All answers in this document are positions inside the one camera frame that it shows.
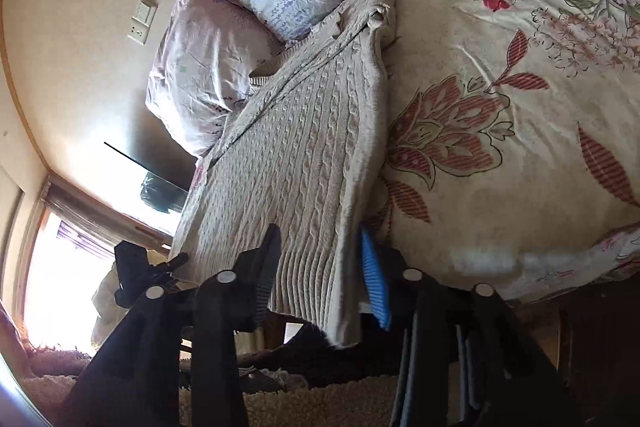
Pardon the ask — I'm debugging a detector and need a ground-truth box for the window with wooden frame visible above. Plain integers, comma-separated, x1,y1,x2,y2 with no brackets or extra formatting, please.
15,172,179,353

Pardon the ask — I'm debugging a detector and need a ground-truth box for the lower lavender print pillow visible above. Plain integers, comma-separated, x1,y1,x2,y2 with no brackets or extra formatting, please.
145,0,283,157

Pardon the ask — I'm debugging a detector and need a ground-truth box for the white wall switch plate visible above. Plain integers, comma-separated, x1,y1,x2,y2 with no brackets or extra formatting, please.
127,0,157,46

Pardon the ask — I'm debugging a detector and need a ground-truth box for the floral bed quilt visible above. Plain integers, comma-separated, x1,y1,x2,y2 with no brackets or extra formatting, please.
368,0,639,299

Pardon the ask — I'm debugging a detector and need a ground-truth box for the beige cable-knit sweater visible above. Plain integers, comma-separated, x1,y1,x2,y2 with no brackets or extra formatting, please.
172,0,395,346

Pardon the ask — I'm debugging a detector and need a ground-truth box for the dark bedside table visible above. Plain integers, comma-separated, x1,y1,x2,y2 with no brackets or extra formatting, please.
105,142,188,213

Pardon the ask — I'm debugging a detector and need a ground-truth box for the beige shaggy rug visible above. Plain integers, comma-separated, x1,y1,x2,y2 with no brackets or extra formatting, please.
18,349,397,426

